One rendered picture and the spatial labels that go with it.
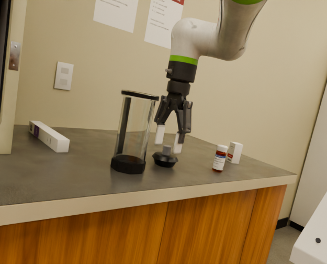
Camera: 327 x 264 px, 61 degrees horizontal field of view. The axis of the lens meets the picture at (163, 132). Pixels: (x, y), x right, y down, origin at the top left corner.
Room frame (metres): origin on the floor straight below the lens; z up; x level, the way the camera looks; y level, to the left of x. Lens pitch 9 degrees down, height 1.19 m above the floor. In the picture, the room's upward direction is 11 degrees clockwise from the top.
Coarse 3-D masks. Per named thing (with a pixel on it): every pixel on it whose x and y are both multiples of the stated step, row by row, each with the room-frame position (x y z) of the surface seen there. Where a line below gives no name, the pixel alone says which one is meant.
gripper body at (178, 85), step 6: (168, 84) 0.90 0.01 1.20; (174, 84) 0.89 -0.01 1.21; (180, 84) 0.88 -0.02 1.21; (186, 84) 0.89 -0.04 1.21; (168, 90) 0.90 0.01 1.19; (174, 90) 0.88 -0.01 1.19; (180, 90) 0.88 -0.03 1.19; (186, 90) 0.89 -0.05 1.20; (168, 96) 0.93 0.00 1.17; (174, 96) 0.91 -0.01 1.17; (180, 96) 0.89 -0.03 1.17; (180, 102) 0.89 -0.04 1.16; (180, 108) 0.90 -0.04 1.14
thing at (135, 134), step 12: (132, 96) 0.75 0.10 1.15; (156, 96) 0.77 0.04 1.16; (132, 108) 0.75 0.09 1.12; (144, 108) 0.76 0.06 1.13; (120, 120) 0.78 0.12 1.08; (132, 120) 0.75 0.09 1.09; (144, 120) 0.76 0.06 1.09; (120, 132) 0.77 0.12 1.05; (132, 132) 0.75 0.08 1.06; (144, 132) 0.77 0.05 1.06; (120, 144) 0.76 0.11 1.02; (132, 144) 0.75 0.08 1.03; (144, 144) 0.77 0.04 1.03; (120, 156) 0.76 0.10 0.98; (132, 156) 0.75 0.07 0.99; (144, 156) 0.78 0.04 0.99
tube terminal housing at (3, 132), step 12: (12, 0) 0.73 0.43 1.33; (24, 0) 0.73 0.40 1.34; (12, 12) 0.71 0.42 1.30; (24, 12) 0.73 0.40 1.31; (12, 24) 0.71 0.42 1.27; (24, 24) 0.73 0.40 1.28; (12, 36) 0.71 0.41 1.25; (12, 72) 0.72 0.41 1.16; (12, 84) 0.72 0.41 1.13; (12, 96) 0.72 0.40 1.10; (12, 108) 0.72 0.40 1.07; (0, 120) 0.73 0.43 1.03; (12, 120) 0.73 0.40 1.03; (0, 132) 0.71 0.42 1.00; (12, 132) 0.73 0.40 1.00; (0, 144) 0.71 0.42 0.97
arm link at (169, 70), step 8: (168, 64) 0.91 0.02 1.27; (176, 64) 0.88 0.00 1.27; (184, 64) 0.87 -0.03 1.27; (192, 64) 0.88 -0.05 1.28; (168, 72) 0.89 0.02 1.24; (176, 72) 0.88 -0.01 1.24; (184, 72) 0.87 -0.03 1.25; (192, 72) 0.89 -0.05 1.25; (176, 80) 0.89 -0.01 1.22; (184, 80) 0.88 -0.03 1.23; (192, 80) 0.89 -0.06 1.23
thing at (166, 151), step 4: (164, 148) 0.91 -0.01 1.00; (168, 148) 0.91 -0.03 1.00; (156, 152) 0.92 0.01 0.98; (160, 152) 0.93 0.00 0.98; (164, 152) 0.91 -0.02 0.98; (168, 152) 0.91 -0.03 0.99; (152, 156) 0.91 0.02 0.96; (156, 156) 0.89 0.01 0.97; (160, 156) 0.89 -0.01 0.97; (164, 156) 0.89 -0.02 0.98; (168, 156) 0.90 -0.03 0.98; (172, 156) 0.91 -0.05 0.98; (176, 156) 0.92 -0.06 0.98; (156, 160) 0.89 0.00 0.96; (160, 160) 0.88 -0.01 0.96; (164, 160) 0.87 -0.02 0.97; (168, 160) 0.88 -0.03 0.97; (172, 160) 0.88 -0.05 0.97; (176, 160) 0.90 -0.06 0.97; (156, 164) 0.90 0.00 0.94; (160, 164) 0.89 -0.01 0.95; (164, 164) 0.88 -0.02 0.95; (168, 164) 0.89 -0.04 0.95; (172, 164) 0.89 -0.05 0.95
